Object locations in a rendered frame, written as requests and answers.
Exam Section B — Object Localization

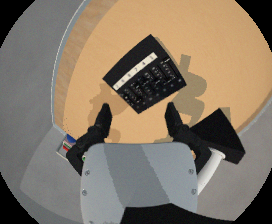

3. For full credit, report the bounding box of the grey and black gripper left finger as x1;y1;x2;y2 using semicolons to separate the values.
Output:
66;103;112;176

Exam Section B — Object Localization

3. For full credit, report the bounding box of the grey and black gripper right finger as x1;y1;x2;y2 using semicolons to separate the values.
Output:
164;102;212;174

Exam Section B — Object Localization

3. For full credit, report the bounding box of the black lighting desk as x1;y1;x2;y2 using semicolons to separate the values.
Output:
102;34;187;114

